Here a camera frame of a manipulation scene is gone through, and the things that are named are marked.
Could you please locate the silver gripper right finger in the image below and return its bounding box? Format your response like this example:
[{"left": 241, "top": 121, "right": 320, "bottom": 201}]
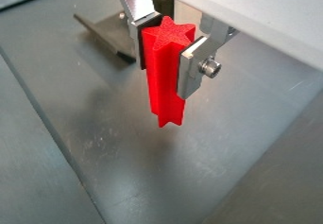
[{"left": 176, "top": 13, "right": 239, "bottom": 99}]

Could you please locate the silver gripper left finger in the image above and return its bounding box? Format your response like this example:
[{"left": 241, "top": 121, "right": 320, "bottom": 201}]
[{"left": 120, "top": 0, "right": 163, "bottom": 69}]

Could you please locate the red star-shaped peg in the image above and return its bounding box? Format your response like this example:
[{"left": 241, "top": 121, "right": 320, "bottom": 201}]
[{"left": 141, "top": 16, "right": 196, "bottom": 128}]

